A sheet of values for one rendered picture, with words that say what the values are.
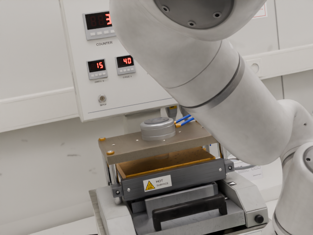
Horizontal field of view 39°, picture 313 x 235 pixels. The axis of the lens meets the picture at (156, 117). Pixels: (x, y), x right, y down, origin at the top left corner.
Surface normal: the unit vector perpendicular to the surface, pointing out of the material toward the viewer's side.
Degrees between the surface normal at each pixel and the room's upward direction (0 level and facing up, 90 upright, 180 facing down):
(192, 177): 90
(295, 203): 102
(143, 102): 90
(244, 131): 116
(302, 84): 90
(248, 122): 110
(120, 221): 40
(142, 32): 128
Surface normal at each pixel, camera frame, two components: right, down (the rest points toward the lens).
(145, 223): -0.14, -0.97
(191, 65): 0.22, 0.49
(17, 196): 0.37, 0.12
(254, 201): 0.04, -0.65
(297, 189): -0.85, 0.36
